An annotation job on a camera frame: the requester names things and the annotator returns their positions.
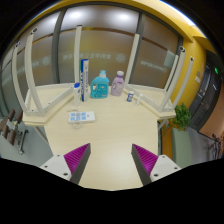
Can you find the dark glass door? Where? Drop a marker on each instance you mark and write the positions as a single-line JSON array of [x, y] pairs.
[[206, 96]]

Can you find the blue and white tall tube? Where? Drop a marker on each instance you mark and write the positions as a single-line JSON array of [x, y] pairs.
[[84, 80]]

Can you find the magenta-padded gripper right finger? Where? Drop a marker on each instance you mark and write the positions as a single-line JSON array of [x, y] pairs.
[[146, 159]]

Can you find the white bottle blue cap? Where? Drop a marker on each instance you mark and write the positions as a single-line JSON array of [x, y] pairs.
[[77, 95]]

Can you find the white power strip blue sockets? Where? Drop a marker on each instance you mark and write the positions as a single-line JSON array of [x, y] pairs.
[[89, 116]]

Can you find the grey-green planter box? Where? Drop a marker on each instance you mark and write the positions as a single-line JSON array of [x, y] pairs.
[[181, 146]]

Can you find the small blue and white bottle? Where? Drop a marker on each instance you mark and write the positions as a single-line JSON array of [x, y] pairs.
[[130, 96]]

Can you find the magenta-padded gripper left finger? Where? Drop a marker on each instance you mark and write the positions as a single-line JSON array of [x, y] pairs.
[[77, 156]]

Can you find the small white spray bottle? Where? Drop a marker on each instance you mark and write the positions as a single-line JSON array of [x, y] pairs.
[[139, 100]]

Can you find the dark thin-branched plant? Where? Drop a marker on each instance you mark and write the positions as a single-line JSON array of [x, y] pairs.
[[217, 145]]

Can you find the green leafy potted plant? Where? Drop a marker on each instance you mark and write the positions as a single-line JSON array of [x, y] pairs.
[[181, 116]]

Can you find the group of brown chairs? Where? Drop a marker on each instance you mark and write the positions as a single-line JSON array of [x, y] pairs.
[[11, 133]]

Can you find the purple detergent bottle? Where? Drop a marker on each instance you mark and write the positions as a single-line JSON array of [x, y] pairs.
[[117, 86]]

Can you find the small yellowish label strip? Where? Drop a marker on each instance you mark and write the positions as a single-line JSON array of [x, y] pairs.
[[72, 110]]

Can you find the blue detergent jug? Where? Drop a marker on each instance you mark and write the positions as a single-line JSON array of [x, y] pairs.
[[100, 88]]

